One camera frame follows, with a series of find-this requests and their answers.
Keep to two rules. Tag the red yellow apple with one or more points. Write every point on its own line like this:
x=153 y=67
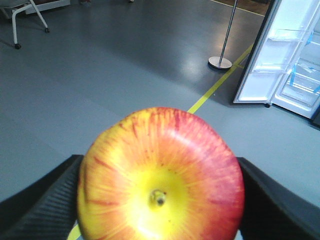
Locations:
x=160 y=174

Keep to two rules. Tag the silver sign stand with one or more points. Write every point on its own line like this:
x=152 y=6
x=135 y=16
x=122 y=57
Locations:
x=219 y=62

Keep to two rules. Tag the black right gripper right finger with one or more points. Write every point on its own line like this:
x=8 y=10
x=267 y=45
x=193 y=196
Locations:
x=273 y=212

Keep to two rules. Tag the white fridge body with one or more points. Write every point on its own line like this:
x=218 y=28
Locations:
x=300 y=90

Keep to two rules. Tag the white fridge door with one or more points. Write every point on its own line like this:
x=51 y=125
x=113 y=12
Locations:
x=285 y=29

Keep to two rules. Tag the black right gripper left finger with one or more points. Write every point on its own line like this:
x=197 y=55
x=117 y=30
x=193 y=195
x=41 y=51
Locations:
x=45 y=210

